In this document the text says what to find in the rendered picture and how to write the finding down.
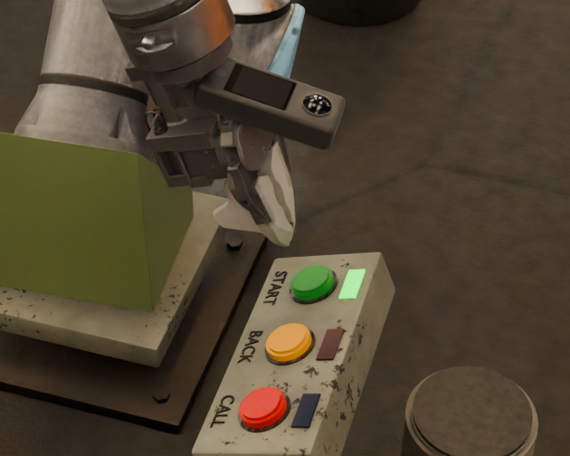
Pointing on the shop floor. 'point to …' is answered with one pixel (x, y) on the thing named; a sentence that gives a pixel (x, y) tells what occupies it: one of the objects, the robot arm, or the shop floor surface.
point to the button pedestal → (346, 379)
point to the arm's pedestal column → (163, 381)
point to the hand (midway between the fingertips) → (289, 232)
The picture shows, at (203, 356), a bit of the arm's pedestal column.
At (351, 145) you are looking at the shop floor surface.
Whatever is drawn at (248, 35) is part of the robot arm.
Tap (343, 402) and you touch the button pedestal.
